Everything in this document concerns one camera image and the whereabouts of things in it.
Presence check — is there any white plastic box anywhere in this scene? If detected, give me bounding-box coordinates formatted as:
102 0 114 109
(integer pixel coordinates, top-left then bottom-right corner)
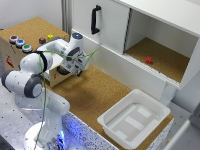
96 88 172 150

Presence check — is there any green cable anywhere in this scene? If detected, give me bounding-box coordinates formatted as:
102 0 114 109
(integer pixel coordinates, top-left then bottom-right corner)
34 45 101 150

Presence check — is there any blue button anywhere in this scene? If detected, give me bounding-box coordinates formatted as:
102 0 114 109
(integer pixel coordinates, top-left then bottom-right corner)
15 38 26 49

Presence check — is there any red button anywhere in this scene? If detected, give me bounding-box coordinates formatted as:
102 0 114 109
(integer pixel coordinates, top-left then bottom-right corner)
9 34 19 45

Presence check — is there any wooden drawer box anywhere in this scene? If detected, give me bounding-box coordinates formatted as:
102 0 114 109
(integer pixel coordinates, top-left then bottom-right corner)
0 16 71 84

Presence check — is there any black door handle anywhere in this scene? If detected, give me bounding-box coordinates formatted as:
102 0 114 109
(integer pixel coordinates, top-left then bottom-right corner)
90 4 102 36

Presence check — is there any pink block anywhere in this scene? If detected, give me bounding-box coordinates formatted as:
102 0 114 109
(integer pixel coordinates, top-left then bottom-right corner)
144 56 154 65

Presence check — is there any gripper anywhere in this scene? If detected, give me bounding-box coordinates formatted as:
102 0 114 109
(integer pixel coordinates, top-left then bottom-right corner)
61 54 90 76

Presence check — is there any yellow block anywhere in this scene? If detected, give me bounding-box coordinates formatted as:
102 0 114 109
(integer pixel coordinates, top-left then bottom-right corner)
46 33 55 42

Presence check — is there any white sliding door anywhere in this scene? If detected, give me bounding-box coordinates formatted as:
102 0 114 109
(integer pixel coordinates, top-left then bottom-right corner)
72 0 131 55

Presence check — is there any white cabinet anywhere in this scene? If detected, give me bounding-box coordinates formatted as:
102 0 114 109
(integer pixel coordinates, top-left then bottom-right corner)
71 0 200 108

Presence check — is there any grey metal post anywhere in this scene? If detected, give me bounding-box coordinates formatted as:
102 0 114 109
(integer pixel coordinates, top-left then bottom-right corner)
61 0 74 34

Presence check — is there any black drawer handle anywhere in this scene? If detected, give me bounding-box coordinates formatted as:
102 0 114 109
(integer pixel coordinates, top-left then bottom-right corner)
56 65 72 76

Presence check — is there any wooden drawer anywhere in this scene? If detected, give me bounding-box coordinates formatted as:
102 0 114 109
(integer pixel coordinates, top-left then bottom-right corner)
45 59 74 89

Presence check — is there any green button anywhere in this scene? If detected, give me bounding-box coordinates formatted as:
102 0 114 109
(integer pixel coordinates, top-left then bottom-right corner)
21 43 33 54

